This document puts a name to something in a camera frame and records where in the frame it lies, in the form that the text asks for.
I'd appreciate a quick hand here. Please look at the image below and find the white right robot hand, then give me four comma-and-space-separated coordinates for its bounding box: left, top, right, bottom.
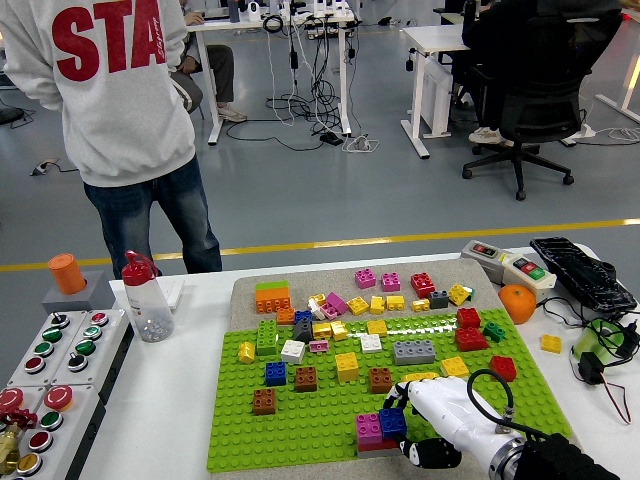
381, 376, 525, 471

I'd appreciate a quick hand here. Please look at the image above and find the long grey brick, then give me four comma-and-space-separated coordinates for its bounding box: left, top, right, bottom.
392, 339, 438, 367

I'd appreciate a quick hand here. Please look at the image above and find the brown square brick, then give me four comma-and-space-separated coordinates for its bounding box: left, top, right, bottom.
251, 388, 278, 416
294, 366, 319, 393
368, 367, 394, 395

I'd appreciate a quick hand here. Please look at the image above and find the large red brick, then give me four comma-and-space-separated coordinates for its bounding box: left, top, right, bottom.
356, 438, 402, 453

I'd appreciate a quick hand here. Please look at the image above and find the tall green brick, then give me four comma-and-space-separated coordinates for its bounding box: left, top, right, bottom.
255, 319, 279, 357

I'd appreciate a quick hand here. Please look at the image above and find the large orange brick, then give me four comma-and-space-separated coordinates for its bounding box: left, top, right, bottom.
254, 288, 293, 315

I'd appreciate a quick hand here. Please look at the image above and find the orange fruit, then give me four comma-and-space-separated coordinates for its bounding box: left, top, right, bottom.
498, 283, 537, 325

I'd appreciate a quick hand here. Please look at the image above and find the green studded baseplate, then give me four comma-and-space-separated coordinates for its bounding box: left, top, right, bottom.
206, 308, 574, 473

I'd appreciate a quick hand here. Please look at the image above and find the black power adapter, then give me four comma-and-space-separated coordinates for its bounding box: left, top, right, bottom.
578, 352, 607, 385

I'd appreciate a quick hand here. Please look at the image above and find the green tape roll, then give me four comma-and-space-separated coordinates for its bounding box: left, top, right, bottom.
572, 319, 626, 361

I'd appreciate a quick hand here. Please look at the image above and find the grey-brown mat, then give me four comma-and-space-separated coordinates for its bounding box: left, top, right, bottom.
208, 257, 599, 480

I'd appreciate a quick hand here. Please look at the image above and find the black wrapped keyboard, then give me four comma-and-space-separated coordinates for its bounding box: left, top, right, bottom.
529, 236, 638, 321

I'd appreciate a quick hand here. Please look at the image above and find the black plug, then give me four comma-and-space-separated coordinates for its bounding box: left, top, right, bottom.
617, 319, 640, 357

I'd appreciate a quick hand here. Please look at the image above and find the white desk cabinet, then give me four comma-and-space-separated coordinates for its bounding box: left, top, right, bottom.
419, 55, 459, 136

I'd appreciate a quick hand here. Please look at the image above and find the clear bottle red cap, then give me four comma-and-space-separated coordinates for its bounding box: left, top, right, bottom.
121, 250, 176, 344

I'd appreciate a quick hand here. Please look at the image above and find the black office chair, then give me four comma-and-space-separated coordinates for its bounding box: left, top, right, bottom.
460, 9, 624, 202

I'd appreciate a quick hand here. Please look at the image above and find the white desk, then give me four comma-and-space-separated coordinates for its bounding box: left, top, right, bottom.
594, 9, 640, 126
399, 23, 474, 161
187, 7, 362, 146

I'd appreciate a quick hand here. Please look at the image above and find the grey square block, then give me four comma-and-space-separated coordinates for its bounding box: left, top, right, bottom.
41, 270, 116, 315

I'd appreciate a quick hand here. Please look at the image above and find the grey push-button box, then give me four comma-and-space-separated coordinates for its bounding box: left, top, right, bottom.
49, 308, 135, 406
8, 310, 90, 387

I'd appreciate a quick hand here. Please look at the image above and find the seated person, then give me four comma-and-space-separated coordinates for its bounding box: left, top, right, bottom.
449, 0, 624, 147
169, 0, 249, 126

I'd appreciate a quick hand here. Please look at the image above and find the grey emergency stop box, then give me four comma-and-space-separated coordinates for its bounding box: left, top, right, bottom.
0, 385, 51, 480
14, 383, 107, 480

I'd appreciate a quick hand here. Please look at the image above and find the orange cylinder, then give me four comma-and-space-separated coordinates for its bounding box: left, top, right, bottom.
48, 253, 88, 295

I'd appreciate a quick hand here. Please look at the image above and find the standing person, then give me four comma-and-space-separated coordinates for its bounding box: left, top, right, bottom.
0, 0, 224, 275

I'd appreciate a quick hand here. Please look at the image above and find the grey floor socket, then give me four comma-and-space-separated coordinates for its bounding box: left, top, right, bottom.
29, 157, 61, 177

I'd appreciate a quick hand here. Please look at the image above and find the thin black cable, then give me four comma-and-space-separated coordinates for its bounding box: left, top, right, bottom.
541, 297, 589, 329

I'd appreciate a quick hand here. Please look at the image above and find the white switch box green button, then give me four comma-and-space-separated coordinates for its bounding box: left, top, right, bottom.
501, 252, 558, 302

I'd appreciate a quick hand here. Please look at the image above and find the grey switch box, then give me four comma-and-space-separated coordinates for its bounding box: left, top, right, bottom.
460, 239, 516, 284

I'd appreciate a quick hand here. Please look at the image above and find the thin red wire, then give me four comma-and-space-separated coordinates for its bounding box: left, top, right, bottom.
597, 369, 634, 426

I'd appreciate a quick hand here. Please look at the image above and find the white wall switch panel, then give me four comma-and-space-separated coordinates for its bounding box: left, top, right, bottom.
158, 278, 186, 312

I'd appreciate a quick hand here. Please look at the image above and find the tangled cable bundle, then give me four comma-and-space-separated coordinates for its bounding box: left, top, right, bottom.
224, 14, 361, 151

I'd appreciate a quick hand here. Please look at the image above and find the brass valve red handle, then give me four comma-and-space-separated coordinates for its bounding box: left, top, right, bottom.
0, 408, 39, 475

